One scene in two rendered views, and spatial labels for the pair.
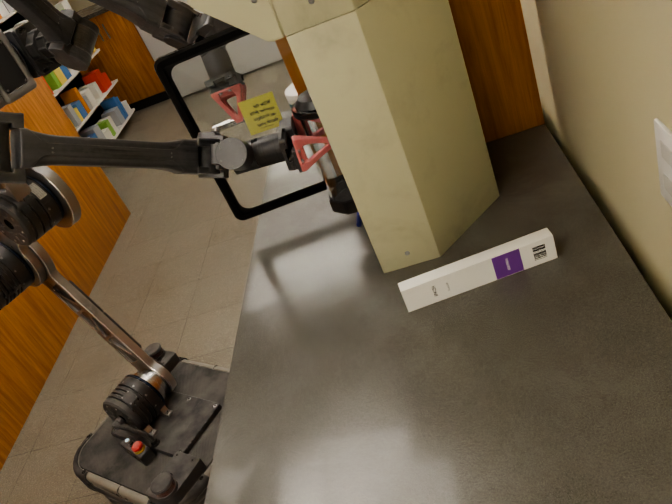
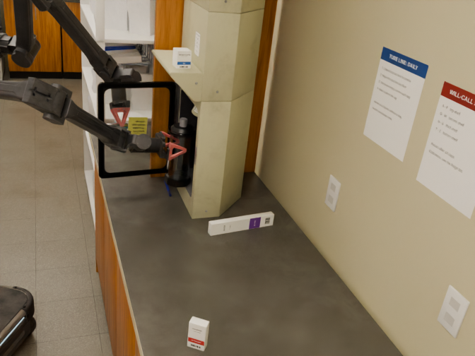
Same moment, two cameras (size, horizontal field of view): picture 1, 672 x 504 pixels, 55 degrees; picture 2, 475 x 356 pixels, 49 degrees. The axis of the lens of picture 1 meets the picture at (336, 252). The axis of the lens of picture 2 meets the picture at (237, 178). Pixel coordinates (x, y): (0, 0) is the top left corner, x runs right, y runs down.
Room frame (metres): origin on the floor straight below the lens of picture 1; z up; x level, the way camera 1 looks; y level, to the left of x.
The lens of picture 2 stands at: (-0.50, 0.82, 1.97)
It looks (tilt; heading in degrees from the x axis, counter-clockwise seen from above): 26 degrees down; 324
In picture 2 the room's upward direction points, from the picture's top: 7 degrees clockwise
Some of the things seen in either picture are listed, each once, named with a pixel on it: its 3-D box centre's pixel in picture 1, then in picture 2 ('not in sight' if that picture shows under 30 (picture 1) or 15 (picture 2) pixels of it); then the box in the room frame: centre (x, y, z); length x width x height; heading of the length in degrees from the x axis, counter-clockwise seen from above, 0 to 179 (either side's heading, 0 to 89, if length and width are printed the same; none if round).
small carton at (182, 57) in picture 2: not in sight; (182, 58); (1.07, -0.03, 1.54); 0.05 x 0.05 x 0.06; 81
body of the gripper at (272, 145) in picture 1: (275, 148); (153, 145); (1.16, 0.02, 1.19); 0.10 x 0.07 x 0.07; 169
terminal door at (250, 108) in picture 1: (263, 122); (136, 130); (1.31, 0.03, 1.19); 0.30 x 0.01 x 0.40; 81
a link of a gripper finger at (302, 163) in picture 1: (310, 144); (173, 148); (1.11, -0.04, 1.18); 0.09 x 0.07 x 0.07; 79
